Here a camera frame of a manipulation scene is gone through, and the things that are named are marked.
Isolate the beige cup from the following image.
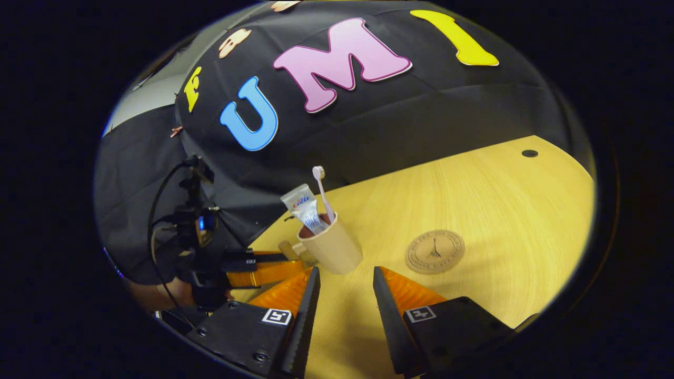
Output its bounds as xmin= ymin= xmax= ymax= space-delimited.
xmin=278 ymin=211 xmax=364 ymax=275

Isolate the white toothpaste tube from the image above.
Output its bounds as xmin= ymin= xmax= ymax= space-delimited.
xmin=280 ymin=184 xmax=330 ymax=235

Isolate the round wooden coaster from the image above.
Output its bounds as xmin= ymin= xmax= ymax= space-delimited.
xmin=404 ymin=230 xmax=465 ymax=275

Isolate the white toothbrush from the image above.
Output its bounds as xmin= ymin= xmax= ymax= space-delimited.
xmin=312 ymin=166 xmax=336 ymax=224

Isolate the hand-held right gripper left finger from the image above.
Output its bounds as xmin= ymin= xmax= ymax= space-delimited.
xmin=187 ymin=266 xmax=321 ymax=378

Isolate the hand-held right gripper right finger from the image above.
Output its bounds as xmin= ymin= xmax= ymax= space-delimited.
xmin=373 ymin=266 xmax=516 ymax=378

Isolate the black backdrop cloth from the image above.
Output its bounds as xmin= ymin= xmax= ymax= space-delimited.
xmin=95 ymin=0 xmax=596 ymax=285

